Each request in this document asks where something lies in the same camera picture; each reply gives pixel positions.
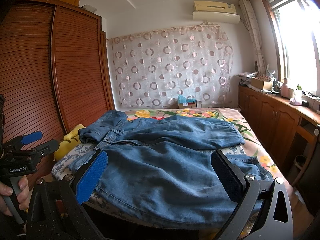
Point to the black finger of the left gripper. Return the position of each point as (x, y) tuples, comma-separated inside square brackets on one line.
[(44, 149)]

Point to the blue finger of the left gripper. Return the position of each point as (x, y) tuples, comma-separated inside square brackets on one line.
[(32, 137)]

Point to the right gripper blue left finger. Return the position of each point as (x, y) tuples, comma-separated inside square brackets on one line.
[(88, 175)]

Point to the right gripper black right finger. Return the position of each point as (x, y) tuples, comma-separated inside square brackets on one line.
[(230, 176)]

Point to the blue denim jeans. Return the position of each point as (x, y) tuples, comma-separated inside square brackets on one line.
[(160, 170)]

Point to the blue floral white quilt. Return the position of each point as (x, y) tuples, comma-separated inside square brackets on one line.
[(61, 168)]

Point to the yellow plush pillow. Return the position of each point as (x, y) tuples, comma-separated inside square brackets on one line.
[(70, 141)]

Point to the wooden louvered wardrobe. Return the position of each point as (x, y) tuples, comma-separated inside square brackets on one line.
[(54, 72)]

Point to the long wooden sideboard cabinet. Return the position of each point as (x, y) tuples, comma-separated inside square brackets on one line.
[(288, 133)]

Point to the cardboard box with blue bag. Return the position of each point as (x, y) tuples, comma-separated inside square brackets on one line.
[(188, 102)]

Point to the open cardboard box on sideboard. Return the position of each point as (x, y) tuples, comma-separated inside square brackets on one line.
[(262, 82)]

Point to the pink bottle on sideboard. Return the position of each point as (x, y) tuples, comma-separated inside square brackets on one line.
[(284, 90)]

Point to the stack of papers on sideboard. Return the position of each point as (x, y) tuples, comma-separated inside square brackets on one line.
[(245, 78)]

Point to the circle patterned sheer curtain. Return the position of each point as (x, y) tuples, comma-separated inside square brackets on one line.
[(154, 69)]

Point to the side window curtain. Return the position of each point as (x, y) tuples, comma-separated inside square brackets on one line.
[(253, 28)]

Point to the wall air conditioner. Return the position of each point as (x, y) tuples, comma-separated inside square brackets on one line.
[(211, 11)]

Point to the window with wooden frame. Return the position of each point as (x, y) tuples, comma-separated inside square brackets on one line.
[(295, 25)]

